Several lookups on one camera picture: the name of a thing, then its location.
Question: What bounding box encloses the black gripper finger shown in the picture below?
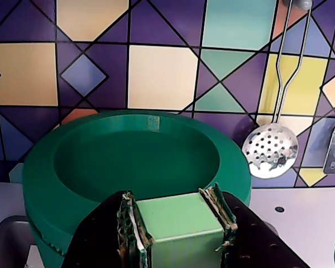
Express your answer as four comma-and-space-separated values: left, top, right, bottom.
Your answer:
198, 183, 310, 268
61, 190, 155, 268

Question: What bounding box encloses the green lid with cube handle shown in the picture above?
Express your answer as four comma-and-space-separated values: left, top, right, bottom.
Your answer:
21, 110, 252, 268

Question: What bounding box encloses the green cylindrical recipient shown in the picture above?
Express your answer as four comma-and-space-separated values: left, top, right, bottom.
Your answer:
33, 234, 70, 268

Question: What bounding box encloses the metal perforated skimmer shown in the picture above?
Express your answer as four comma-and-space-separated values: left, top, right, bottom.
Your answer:
242, 0, 312, 179

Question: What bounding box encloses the grey toy sink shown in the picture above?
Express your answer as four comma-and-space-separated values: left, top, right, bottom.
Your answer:
0, 214, 37, 268

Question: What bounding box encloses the blue toy kitchen unit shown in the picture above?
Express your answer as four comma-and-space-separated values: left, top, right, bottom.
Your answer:
0, 0, 335, 268

